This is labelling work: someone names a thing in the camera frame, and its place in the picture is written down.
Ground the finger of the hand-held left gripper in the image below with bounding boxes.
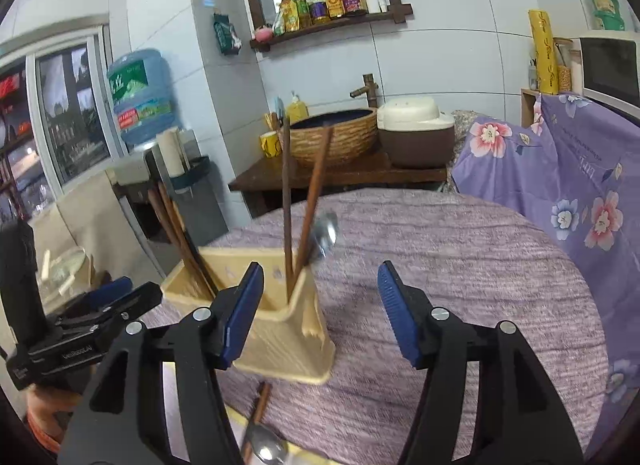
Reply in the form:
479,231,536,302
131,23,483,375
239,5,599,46
75,276,135,314
59,282,165,342

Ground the bronze faucet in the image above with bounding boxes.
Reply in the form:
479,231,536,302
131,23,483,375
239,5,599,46
349,74,381,108

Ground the yellow seasoning packet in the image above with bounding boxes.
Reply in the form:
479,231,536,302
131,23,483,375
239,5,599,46
279,0,300,33

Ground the cooking oil bottle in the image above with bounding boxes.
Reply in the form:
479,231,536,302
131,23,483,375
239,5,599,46
306,0,331,25

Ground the purple grey tablecloth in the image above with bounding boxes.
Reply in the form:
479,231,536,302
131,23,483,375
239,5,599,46
145,188,613,465

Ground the purple floral cloth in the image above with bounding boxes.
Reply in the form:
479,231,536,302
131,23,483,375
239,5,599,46
446,92,640,456

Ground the dark teal cup holder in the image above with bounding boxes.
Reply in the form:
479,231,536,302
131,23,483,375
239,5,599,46
165,156,212,194

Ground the green hanging packet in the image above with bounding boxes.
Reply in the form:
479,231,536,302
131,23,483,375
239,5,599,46
212,10,242,56

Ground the beige plastic utensil holder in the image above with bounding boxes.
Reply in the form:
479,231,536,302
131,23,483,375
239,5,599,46
164,244,337,386

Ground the yellow dish soap bottle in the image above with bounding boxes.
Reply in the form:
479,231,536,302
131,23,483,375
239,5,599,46
286,91,310,124

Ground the person's left hand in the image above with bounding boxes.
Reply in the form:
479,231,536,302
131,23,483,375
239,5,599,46
25,386,84,451

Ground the yellow mug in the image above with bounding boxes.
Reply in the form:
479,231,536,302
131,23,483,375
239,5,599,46
259,131,284,159

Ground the beige cover cloth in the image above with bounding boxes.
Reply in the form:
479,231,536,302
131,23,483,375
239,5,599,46
27,169,168,306

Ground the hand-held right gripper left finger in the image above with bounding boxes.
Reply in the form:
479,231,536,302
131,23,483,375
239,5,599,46
57,261,265,465

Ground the woven pattern wash basin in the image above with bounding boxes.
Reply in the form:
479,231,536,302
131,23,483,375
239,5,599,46
284,108,379,168

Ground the glass window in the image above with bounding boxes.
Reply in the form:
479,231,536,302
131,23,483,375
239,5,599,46
0,28,127,226

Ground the white microwave oven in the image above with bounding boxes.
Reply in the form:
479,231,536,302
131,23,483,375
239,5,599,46
575,30,640,112

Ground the dark wooden counter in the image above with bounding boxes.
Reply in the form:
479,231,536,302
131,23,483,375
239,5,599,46
229,151,448,218

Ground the brown white rice cooker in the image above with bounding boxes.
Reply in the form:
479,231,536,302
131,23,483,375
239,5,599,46
376,96,456,169

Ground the metal spoon brown handle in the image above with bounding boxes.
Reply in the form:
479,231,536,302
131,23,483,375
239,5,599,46
242,381,273,465

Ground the yellow wrap roll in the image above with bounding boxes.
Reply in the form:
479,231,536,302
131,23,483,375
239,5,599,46
528,9,559,95

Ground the brown wooden chopstick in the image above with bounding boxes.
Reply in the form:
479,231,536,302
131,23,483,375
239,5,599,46
292,126,335,283
148,189,203,296
157,181,213,296
175,222,221,296

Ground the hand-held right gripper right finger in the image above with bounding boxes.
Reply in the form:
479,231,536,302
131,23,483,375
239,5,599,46
377,260,583,465

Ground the small wooden box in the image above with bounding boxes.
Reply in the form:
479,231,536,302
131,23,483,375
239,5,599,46
520,88,542,128

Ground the blue water jug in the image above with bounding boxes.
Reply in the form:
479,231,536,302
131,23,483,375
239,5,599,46
106,48,177,146

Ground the grey water dispenser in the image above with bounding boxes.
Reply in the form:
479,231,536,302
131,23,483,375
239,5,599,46
107,142,236,271

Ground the glass jar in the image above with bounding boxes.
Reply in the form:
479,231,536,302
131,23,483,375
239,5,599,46
552,38,574,93

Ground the stack of white paper cups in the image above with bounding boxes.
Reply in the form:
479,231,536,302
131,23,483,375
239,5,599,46
156,128,187,178

